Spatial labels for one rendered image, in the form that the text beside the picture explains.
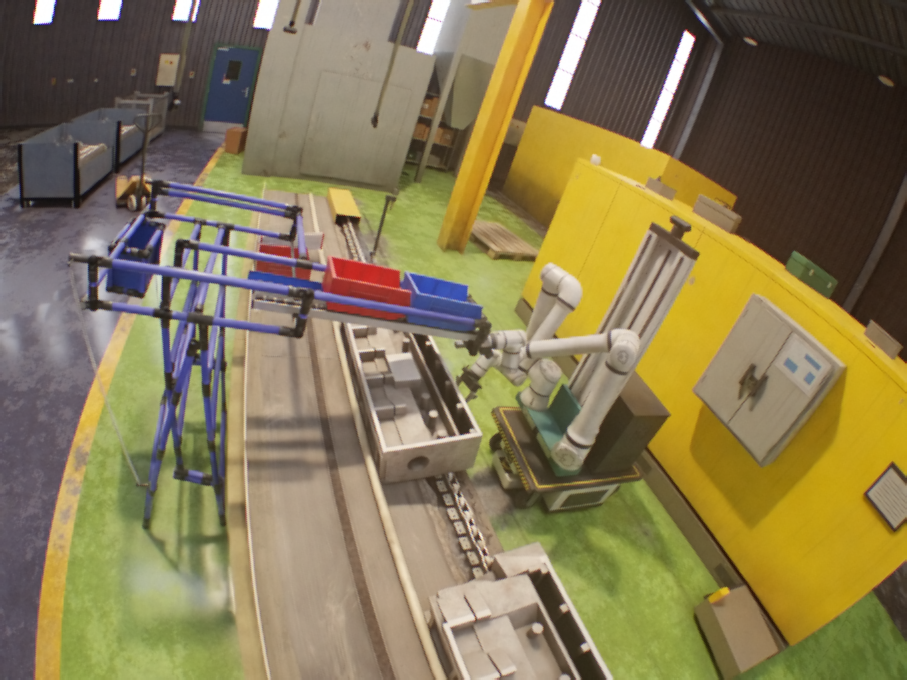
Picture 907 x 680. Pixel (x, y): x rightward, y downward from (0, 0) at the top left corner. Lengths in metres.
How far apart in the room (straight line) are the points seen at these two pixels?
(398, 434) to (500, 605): 0.71
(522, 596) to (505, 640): 0.14
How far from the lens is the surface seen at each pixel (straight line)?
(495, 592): 1.28
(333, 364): 2.06
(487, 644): 1.24
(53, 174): 6.24
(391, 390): 1.72
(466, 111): 9.91
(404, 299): 1.53
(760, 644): 3.16
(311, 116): 7.46
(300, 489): 1.55
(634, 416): 2.50
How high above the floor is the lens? 2.02
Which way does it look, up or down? 31 degrees down
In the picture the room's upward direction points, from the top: 20 degrees clockwise
